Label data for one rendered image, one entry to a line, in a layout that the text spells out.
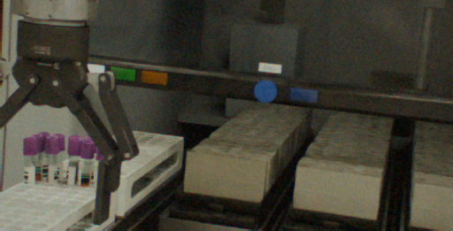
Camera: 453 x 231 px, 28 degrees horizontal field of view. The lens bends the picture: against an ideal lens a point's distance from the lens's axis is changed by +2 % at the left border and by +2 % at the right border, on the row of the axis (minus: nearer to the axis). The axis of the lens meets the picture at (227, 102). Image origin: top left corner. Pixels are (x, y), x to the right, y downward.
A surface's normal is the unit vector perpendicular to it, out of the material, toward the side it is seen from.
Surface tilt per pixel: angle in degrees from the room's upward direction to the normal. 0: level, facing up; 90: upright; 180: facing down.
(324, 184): 90
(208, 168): 90
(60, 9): 90
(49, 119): 90
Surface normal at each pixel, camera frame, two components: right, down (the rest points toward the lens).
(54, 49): 0.22, 0.17
